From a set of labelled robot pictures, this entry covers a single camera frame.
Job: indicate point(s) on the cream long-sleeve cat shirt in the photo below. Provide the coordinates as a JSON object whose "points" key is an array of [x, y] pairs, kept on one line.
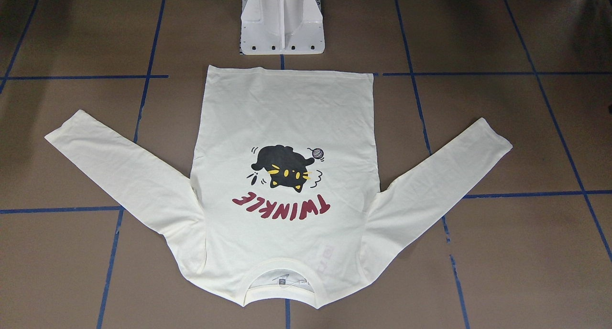
{"points": [[283, 199]]}

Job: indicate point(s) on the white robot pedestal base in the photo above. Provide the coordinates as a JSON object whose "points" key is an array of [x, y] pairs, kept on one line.
{"points": [[281, 27]]}

